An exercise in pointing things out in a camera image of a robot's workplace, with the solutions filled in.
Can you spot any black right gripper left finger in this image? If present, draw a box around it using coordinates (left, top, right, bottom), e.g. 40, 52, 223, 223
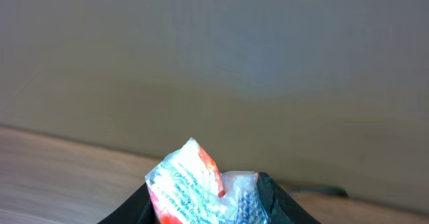
98, 184, 158, 224

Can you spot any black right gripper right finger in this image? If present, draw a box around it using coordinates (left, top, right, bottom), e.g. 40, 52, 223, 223
257, 172, 320, 224

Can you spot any small red white box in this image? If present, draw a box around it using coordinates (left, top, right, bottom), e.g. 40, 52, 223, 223
145, 138, 269, 224

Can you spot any black scanner cable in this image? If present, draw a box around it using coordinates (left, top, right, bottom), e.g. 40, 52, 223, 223
288, 185, 349, 198

